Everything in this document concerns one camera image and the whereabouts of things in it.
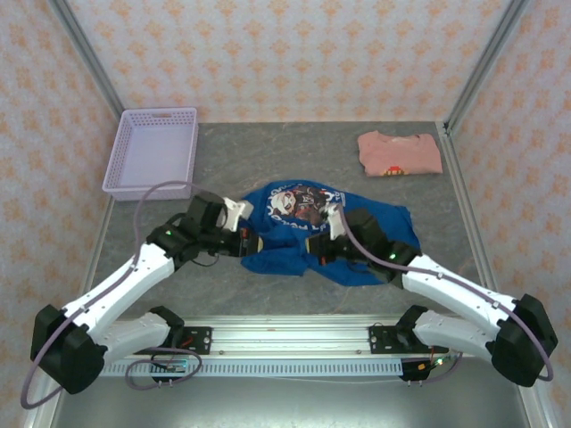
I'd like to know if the blue t-shirt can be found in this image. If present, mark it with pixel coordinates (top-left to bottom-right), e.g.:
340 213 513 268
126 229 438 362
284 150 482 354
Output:
240 177 423 287

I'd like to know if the pink folded t-shirt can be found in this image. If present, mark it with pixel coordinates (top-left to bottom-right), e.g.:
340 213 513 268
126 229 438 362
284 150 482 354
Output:
356 130 443 178

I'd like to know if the lavender plastic basket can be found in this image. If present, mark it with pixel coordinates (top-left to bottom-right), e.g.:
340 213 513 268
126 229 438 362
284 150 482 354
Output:
102 106 199 202

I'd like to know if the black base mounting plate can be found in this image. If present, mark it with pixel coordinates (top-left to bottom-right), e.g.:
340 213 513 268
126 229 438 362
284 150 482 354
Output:
178 326 213 357
368 325 447 356

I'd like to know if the small controller board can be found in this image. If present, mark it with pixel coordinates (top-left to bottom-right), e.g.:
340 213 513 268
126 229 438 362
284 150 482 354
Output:
151 356 188 374
414 355 452 374

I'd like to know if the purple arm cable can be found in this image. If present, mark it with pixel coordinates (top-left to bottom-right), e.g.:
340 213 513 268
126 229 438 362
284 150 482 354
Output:
334 205 555 385
21 180 204 410

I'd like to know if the wide aluminium base rail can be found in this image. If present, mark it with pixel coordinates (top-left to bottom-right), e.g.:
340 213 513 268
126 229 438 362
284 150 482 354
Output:
102 314 535 358

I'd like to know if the slotted grey cable duct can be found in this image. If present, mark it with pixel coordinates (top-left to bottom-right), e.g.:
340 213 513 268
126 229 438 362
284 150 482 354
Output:
100 358 405 379

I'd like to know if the aluminium frame post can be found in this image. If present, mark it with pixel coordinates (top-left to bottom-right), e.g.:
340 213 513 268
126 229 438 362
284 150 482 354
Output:
46 0 126 122
445 0 532 130

